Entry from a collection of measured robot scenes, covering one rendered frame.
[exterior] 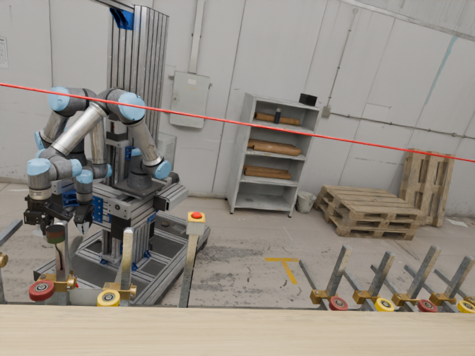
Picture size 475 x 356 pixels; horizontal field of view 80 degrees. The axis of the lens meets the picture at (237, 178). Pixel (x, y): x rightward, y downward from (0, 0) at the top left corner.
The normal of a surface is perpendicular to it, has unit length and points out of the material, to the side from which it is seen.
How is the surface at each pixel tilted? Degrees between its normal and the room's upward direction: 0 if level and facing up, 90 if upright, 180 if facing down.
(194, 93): 90
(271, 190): 90
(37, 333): 0
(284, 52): 90
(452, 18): 90
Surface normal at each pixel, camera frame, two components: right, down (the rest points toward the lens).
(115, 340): 0.19, -0.91
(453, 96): 0.22, 0.39
